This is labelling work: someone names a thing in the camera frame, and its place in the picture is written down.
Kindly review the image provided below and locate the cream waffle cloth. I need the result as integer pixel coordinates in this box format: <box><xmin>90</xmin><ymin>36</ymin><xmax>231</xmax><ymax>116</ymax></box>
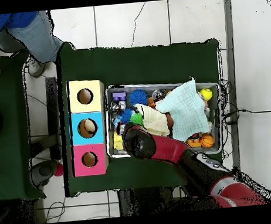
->
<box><xmin>133</xmin><ymin>101</ymin><xmax>172</xmax><ymax>140</ymax></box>

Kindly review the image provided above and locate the blue spiky rubber ball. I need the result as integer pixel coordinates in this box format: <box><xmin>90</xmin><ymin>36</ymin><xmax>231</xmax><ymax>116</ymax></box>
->
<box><xmin>127</xmin><ymin>89</ymin><xmax>149</xmax><ymax>107</ymax></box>
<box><xmin>116</xmin><ymin>108</ymin><xmax>134</xmax><ymax>126</ymax></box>

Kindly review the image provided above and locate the person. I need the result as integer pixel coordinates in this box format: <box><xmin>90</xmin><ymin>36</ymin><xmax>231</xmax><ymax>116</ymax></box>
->
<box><xmin>0</xmin><ymin>9</ymin><xmax>67</xmax><ymax>81</ymax></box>

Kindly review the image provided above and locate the black power cable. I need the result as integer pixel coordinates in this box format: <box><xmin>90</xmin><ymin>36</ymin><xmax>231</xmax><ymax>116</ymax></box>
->
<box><xmin>222</xmin><ymin>106</ymin><xmax>271</xmax><ymax>126</ymax></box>

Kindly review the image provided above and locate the black upright panel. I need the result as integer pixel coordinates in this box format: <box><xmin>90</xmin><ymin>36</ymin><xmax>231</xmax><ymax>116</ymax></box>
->
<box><xmin>43</xmin><ymin>76</ymin><xmax>64</xmax><ymax>160</ymax></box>

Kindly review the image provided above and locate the grey object with red knob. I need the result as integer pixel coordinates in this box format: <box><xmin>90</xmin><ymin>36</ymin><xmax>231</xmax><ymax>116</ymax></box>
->
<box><xmin>30</xmin><ymin>158</ymin><xmax>65</xmax><ymax>188</ymax></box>

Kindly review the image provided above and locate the wooden box with three holes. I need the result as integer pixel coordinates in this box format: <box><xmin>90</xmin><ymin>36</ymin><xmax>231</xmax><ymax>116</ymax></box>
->
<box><xmin>65</xmin><ymin>78</ymin><xmax>113</xmax><ymax>177</ymax></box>

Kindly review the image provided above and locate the crushed black drink can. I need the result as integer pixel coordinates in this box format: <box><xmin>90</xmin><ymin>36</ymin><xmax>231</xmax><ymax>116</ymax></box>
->
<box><xmin>110</xmin><ymin>100</ymin><xmax>127</xmax><ymax>113</ymax></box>

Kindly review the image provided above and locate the orange toy basketball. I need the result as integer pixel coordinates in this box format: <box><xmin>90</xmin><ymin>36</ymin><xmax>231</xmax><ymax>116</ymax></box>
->
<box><xmin>199</xmin><ymin>134</ymin><xmax>215</xmax><ymax>149</ymax></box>

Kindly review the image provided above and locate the bottle with blue label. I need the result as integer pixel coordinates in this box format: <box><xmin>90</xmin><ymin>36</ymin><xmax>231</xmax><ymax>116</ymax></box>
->
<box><xmin>112</xmin><ymin>116</ymin><xmax>126</xmax><ymax>135</ymax></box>

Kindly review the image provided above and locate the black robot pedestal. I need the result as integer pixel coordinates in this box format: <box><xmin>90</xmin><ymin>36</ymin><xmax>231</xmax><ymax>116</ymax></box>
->
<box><xmin>117</xmin><ymin>184</ymin><xmax>189</xmax><ymax>217</ymax></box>

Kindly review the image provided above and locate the purple toy brick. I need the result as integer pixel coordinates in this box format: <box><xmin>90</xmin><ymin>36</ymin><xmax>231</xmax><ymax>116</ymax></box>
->
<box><xmin>111</xmin><ymin>91</ymin><xmax>127</xmax><ymax>102</ymax></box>

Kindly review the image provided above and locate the yellow smiley ball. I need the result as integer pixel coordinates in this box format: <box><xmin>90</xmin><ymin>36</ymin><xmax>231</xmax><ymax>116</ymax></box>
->
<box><xmin>198</xmin><ymin>87</ymin><xmax>214</xmax><ymax>101</ymax></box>

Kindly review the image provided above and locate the dark green table cloth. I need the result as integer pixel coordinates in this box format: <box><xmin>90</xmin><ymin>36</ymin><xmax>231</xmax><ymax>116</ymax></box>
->
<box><xmin>0</xmin><ymin>48</ymin><xmax>46</xmax><ymax>203</ymax></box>
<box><xmin>52</xmin><ymin>28</ymin><xmax>232</xmax><ymax>198</ymax></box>

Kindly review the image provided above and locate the grey wire mesh bin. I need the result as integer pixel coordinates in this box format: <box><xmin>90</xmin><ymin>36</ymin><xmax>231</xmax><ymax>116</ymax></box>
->
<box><xmin>101</xmin><ymin>75</ymin><xmax>226</xmax><ymax>164</ymax></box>

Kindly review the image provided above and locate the light blue waffle cloth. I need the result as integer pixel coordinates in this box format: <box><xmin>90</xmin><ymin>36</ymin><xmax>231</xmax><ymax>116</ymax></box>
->
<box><xmin>153</xmin><ymin>76</ymin><xmax>211</xmax><ymax>144</ymax></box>

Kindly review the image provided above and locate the large green spiky ball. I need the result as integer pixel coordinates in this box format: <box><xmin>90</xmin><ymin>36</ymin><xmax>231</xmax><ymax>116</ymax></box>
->
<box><xmin>128</xmin><ymin>111</ymin><xmax>145</xmax><ymax>127</ymax></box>

